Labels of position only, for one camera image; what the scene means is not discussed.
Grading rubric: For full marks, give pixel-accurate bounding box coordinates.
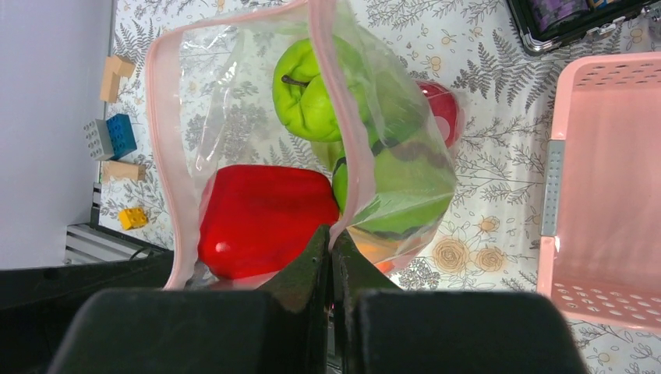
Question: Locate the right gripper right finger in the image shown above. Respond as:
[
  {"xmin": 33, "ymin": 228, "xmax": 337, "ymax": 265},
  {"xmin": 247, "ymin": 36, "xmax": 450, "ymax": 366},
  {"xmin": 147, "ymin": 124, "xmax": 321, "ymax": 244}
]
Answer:
[{"xmin": 331, "ymin": 234, "xmax": 587, "ymax": 373}]

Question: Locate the grey building block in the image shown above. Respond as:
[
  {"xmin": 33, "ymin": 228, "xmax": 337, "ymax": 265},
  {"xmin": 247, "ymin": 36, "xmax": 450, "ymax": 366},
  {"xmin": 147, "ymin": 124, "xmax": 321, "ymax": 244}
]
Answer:
[{"xmin": 83, "ymin": 119, "xmax": 115, "ymax": 161}]

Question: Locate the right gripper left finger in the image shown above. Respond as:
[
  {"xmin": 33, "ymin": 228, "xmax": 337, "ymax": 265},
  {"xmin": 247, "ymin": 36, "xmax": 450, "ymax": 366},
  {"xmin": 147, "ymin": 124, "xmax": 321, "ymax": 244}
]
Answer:
[{"xmin": 49, "ymin": 226, "xmax": 329, "ymax": 373}]

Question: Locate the tan wooden block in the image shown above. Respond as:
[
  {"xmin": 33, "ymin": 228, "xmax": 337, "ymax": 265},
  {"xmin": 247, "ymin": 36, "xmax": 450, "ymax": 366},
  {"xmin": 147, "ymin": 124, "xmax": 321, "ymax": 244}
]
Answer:
[{"xmin": 101, "ymin": 161, "xmax": 146, "ymax": 183}]

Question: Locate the red toy pepper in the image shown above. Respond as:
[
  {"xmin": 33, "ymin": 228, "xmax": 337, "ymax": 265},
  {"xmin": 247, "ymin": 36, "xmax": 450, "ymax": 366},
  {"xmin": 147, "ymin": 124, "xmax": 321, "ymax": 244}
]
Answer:
[{"xmin": 198, "ymin": 164, "xmax": 340, "ymax": 280}]

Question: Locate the red toy pomegranate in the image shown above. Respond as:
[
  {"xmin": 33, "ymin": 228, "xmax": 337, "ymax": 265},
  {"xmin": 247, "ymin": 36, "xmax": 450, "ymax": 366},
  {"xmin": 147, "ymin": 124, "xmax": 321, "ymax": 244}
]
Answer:
[{"xmin": 416, "ymin": 80, "xmax": 464, "ymax": 150}]

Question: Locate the toy peach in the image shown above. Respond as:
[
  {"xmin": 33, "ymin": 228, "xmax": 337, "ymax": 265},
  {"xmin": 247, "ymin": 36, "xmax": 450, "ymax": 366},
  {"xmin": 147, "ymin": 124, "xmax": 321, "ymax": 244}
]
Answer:
[{"xmin": 348, "ymin": 228, "xmax": 435, "ymax": 276}]

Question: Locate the clear pink zip bag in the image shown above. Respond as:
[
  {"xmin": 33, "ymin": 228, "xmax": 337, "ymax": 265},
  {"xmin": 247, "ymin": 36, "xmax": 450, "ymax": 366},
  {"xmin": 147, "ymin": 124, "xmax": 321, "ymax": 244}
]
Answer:
[{"xmin": 145, "ymin": 1, "xmax": 461, "ymax": 289}]

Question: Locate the pink plastic basket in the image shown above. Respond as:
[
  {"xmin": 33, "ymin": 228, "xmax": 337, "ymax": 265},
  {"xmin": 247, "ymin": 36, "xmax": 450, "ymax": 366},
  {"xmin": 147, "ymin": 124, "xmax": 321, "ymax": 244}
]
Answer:
[{"xmin": 536, "ymin": 51, "xmax": 660, "ymax": 332}]

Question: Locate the green toy watermelon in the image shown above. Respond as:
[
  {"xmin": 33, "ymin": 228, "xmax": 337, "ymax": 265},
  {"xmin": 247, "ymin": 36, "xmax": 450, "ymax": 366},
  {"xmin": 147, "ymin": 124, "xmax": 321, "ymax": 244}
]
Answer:
[{"xmin": 352, "ymin": 139, "xmax": 456, "ymax": 240}]

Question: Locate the blue building block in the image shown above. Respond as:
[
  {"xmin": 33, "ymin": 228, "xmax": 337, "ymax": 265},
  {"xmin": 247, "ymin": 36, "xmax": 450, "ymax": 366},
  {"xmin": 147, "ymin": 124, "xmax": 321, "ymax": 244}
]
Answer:
[{"xmin": 106, "ymin": 114, "xmax": 137, "ymax": 161}]

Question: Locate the yellow small block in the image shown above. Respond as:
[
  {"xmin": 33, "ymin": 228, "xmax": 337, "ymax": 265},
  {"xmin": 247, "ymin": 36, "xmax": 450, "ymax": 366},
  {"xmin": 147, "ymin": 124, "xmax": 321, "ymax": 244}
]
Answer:
[{"xmin": 118, "ymin": 207, "xmax": 148, "ymax": 231}]

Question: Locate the black poker chip case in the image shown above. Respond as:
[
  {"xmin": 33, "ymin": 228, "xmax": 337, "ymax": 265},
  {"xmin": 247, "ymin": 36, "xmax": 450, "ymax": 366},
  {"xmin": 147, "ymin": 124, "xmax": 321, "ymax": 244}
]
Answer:
[{"xmin": 505, "ymin": 0, "xmax": 660, "ymax": 57}]

